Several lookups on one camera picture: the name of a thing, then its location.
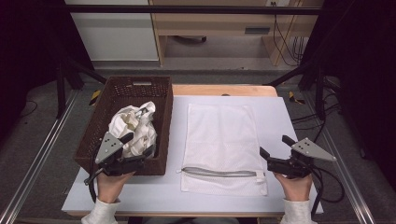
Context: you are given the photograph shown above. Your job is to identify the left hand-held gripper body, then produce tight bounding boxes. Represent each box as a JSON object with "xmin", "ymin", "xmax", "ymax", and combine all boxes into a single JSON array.
[{"xmin": 93, "ymin": 132, "xmax": 148, "ymax": 177}]

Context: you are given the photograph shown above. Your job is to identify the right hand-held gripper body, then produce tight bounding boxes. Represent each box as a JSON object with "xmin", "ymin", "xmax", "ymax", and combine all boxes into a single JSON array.
[{"xmin": 266, "ymin": 137, "xmax": 338, "ymax": 180}]

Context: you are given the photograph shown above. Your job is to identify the white garment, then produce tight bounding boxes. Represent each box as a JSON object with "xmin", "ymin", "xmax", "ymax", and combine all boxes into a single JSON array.
[{"xmin": 107, "ymin": 101, "xmax": 158, "ymax": 159}]

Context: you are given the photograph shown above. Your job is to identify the brown wicker basket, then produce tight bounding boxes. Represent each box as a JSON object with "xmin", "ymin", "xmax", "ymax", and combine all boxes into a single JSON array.
[{"xmin": 73, "ymin": 76, "xmax": 174, "ymax": 176}]

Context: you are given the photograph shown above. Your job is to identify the white mesh laundry bag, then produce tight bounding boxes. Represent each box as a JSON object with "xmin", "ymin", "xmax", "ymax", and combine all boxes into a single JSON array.
[{"xmin": 179, "ymin": 103, "xmax": 269, "ymax": 197}]

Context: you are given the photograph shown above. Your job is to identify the person's left hand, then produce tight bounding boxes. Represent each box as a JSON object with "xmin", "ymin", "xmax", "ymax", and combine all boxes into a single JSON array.
[{"xmin": 96, "ymin": 170, "xmax": 136, "ymax": 204}]

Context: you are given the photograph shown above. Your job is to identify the person's right hand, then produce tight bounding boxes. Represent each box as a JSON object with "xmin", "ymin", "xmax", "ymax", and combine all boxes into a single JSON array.
[{"xmin": 274, "ymin": 172, "xmax": 313, "ymax": 203}]

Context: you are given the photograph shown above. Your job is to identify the white table mat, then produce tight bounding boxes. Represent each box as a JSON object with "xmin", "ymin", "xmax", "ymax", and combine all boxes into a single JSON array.
[{"xmin": 61, "ymin": 95, "xmax": 324, "ymax": 216}]

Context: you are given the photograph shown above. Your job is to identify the black metal stand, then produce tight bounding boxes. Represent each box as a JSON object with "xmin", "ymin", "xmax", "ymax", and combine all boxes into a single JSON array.
[
  {"xmin": 266, "ymin": 59, "xmax": 344, "ymax": 122},
  {"xmin": 54, "ymin": 57, "xmax": 107, "ymax": 119}
]

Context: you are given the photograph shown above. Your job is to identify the white cabinet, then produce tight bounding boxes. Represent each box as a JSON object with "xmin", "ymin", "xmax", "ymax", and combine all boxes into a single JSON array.
[{"xmin": 64, "ymin": 0, "xmax": 160, "ymax": 62}]

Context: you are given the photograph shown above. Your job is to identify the light wooden desk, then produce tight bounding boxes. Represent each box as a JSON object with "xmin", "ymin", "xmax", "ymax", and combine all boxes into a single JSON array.
[{"xmin": 148, "ymin": 0, "xmax": 325, "ymax": 67}]

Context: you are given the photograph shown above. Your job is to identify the black floor cables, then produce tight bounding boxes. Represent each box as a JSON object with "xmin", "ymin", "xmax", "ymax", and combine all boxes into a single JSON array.
[{"xmin": 290, "ymin": 78, "xmax": 344, "ymax": 144}]

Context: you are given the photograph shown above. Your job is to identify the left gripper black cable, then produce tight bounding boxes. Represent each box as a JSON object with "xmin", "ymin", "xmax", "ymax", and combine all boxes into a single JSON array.
[{"xmin": 83, "ymin": 144, "xmax": 105, "ymax": 203}]

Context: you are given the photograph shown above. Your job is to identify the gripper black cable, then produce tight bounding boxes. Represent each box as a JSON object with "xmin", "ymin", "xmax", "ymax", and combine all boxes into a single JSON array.
[
  {"xmin": 83, "ymin": 144, "xmax": 105, "ymax": 203},
  {"xmin": 310, "ymin": 167, "xmax": 346, "ymax": 217}
]

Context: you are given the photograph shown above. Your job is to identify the aluminium floor rail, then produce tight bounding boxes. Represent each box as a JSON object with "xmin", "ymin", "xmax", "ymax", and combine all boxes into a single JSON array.
[
  {"xmin": 0, "ymin": 89, "xmax": 79, "ymax": 224},
  {"xmin": 302, "ymin": 92, "xmax": 376, "ymax": 224}
]

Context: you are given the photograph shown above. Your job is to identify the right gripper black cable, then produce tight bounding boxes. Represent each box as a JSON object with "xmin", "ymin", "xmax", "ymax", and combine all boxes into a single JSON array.
[{"xmin": 310, "ymin": 167, "xmax": 346, "ymax": 217}]

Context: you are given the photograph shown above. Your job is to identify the thin black floor cable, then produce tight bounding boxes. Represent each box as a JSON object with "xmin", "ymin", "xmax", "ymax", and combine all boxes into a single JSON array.
[{"xmin": 19, "ymin": 100, "xmax": 39, "ymax": 119}]

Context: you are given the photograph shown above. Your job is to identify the black hanging desk cables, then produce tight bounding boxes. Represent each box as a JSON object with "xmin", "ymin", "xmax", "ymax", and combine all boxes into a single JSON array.
[{"xmin": 270, "ymin": 1, "xmax": 307, "ymax": 67}]

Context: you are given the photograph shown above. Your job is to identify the black metal frame bar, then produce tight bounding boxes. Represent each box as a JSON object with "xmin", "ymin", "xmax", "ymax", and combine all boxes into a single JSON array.
[{"xmin": 62, "ymin": 5, "xmax": 325, "ymax": 15}]

